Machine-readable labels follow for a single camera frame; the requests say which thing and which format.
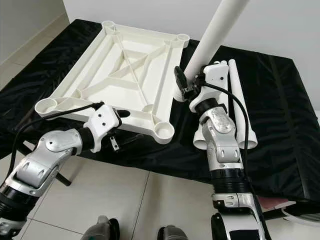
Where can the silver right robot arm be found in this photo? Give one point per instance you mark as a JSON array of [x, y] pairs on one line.
[[222, 140]]

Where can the black table cloth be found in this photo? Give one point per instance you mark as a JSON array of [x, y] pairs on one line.
[[285, 100]]

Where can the grey right robot leg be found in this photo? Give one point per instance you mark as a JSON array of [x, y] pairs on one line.
[[175, 233]]

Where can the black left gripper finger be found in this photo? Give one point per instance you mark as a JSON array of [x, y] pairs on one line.
[[124, 114]]

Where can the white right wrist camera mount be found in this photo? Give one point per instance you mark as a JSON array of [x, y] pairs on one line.
[[212, 80]]

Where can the black metal table leg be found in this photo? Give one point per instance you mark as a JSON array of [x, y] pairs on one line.
[[64, 179]]

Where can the white plastic table top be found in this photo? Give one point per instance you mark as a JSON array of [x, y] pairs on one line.
[[130, 65]]

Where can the grey robot leg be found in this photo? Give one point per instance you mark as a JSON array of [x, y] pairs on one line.
[[102, 229], [175, 233]]

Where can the white curved plastic piece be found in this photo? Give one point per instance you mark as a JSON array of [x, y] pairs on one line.
[[302, 212]]

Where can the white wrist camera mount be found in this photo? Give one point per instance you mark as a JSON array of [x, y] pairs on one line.
[[212, 80], [105, 120]]

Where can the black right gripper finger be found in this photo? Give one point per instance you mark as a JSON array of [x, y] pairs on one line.
[[180, 77]]

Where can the grey left robot leg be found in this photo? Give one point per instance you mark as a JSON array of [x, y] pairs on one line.
[[102, 229]]

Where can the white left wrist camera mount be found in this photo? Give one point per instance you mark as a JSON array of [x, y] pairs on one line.
[[105, 120]]

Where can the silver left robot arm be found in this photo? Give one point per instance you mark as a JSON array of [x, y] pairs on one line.
[[50, 160]]

